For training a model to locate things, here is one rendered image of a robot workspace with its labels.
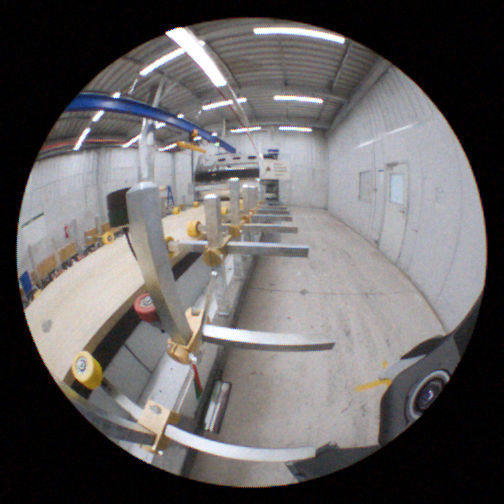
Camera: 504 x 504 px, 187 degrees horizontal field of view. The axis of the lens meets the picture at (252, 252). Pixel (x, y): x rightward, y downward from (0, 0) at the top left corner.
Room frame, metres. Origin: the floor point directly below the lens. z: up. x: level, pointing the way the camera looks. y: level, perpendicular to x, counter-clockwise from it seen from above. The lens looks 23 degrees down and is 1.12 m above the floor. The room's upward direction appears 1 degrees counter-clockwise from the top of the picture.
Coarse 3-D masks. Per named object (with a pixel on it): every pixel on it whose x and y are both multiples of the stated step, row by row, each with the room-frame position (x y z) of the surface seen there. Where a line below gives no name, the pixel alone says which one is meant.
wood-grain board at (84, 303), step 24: (192, 216) 1.36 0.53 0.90; (120, 240) 0.75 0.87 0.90; (192, 240) 0.67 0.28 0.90; (96, 264) 0.40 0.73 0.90; (120, 264) 0.42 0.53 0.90; (48, 288) 0.10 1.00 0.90; (72, 288) 0.19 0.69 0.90; (96, 288) 0.24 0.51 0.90; (120, 288) 0.27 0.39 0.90; (144, 288) 0.30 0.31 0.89; (48, 312) 0.01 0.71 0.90; (72, 312) 0.10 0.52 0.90; (96, 312) 0.15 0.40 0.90; (120, 312) 0.19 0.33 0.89; (48, 336) -0.05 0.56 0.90; (72, 336) 0.03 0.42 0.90; (96, 336) 0.08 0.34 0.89; (48, 360) -0.11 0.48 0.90; (72, 360) -0.02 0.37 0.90
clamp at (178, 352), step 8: (200, 312) 0.25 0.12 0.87; (192, 320) 0.22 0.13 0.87; (200, 320) 0.23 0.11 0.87; (208, 320) 0.25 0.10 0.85; (192, 328) 0.20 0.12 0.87; (192, 336) 0.18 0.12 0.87; (176, 344) 0.15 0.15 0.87; (184, 344) 0.16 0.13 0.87; (192, 344) 0.16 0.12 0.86; (168, 352) 0.13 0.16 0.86; (176, 352) 0.13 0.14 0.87; (184, 352) 0.14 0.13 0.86; (176, 360) 0.13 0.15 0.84; (184, 360) 0.13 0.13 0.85
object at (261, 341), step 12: (156, 324) 0.21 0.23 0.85; (204, 336) 0.19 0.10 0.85; (216, 336) 0.19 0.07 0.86; (228, 336) 0.20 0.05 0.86; (240, 336) 0.20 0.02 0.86; (252, 336) 0.20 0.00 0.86; (264, 336) 0.20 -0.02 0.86; (276, 336) 0.19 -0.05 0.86; (288, 336) 0.19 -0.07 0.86; (300, 336) 0.19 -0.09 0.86; (312, 336) 0.18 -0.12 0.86; (324, 336) 0.18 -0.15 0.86; (240, 348) 0.18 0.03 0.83; (252, 348) 0.18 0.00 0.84; (264, 348) 0.18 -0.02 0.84; (276, 348) 0.17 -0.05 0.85; (288, 348) 0.17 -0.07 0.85; (300, 348) 0.17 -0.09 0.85; (312, 348) 0.16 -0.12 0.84; (324, 348) 0.16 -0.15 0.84
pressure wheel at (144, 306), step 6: (144, 294) 0.25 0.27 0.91; (138, 300) 0.23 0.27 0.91; (144, 300) 0.23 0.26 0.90; (150, 300) 0.23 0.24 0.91; (138, 306) 0.21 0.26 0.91; (144, 306) 0.21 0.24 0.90; (150, 306) 0.21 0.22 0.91; (138, 312) 0.19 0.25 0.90; (144, 312) 0.19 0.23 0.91; (150, 312) 0.20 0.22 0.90; (156, 312) 0.21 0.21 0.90; (144, 318) 0.19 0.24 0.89; (150, 318) 0.20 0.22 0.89; (156, 318) 0.20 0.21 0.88; (162, 330) 0.23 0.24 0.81
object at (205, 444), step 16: (112, 384) 0.00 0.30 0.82; (128, 400) -0.01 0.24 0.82; (176, 432) -0.03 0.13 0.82; (208, 448) -0.05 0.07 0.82; (224, 448) -0.05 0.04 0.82; (240, 448) -0.04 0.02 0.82; (256, 448) -0.04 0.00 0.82; (272, 448) -0.05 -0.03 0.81; (288, 448) -0.05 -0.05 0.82; (304, 448) -0.06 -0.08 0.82
